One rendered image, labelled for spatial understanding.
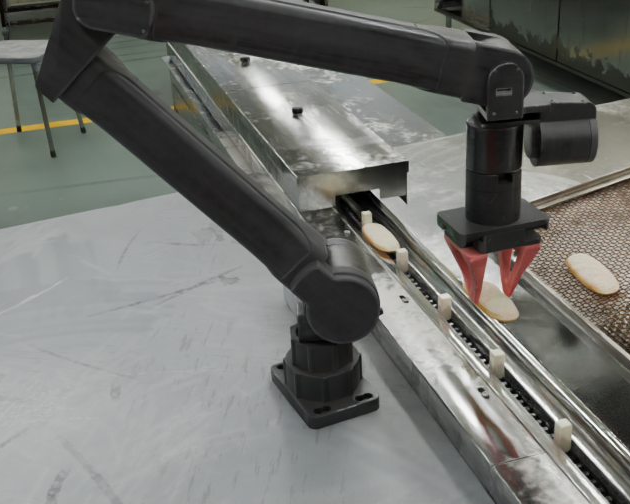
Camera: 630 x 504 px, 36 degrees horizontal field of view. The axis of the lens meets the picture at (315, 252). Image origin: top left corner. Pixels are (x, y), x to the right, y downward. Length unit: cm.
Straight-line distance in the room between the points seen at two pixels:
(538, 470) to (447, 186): 81
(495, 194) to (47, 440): 54
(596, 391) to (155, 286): 62
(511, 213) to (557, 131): 9
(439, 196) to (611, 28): 301
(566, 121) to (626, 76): 350
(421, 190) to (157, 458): 78
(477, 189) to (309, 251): 18
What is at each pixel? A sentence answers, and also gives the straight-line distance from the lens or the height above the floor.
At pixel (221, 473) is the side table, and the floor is 82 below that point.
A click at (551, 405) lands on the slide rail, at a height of 85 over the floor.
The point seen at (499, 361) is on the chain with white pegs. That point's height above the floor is 86.
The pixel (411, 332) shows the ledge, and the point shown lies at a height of 86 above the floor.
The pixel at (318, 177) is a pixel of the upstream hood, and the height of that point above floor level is 91.
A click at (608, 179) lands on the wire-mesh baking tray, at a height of 93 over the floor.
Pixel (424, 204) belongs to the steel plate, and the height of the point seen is 82.
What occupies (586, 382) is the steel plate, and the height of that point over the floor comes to 82.
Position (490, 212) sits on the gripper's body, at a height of 104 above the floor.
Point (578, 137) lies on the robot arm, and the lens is 99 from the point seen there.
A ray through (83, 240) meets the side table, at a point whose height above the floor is 82.
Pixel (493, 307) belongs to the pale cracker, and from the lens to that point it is 104.
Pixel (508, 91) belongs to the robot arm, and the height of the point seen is 117.
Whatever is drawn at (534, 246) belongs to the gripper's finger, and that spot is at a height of 100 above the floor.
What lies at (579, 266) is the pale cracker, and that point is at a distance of 119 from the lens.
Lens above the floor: 143
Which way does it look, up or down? 26 degrees down
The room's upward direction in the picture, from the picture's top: 3 degrees counter-clockwise
